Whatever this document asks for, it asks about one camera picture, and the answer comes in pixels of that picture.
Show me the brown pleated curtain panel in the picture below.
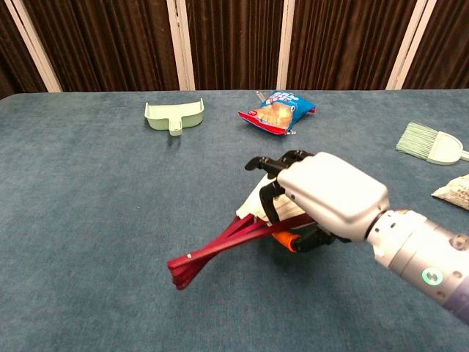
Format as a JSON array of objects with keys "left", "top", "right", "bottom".
[
  {"left": 402, "top": 0, "right": 469, "bottom": 90},
  {"left": 0, "top": 0, "right": 48, "bottom": 99},
  {"left": 22, "top": 0, "right": 180, "bottom": 92},
  {"left": 287, "top": 0, "right": 418, "bottom": 91},
  {"left": 185, "top": 0, "right": 286, "bottom": 91}
]

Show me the green hand brush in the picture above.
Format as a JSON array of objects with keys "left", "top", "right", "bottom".
[{"left": 395, "top": 122, "right": 469, "bottom": 166}]

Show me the white screen frame post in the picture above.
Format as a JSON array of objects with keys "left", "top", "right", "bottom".
[
  {"left": 166, "top": 0, "right": 196, "bottom": 91},
  {"left": 385, "top": 0, "right": 437, "bottom": 90},
  {"left": 4, "top": 0, "right": 63, "bottom": 93},
  {"left": 276, "top": 0, "right": 296, "bottom": 90}
]

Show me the green plastic dustpan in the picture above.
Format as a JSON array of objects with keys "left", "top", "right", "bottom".
[{"left": 144, "top": 98, "right": 205, "bottom": 137}]

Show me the white and orange snack packet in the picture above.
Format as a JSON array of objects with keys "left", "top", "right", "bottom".
[{"left": 431, "top": 175, "right": 469, "bottom": 211}]

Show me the right silver and black robot hand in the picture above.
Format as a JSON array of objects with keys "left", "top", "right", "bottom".
[{"left": 244, "top": 149, "right": 390, "bottom": 254}]

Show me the blue and red chip bag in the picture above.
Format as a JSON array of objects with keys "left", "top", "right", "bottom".
[{"left": 237, "top": 90, "right": 317, "bottom": 136}]

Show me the red-ribbed white paper folding fan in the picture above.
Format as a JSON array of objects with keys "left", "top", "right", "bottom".
[{"left": 167, "top": 175, "right": 317, "bottom": 291}]

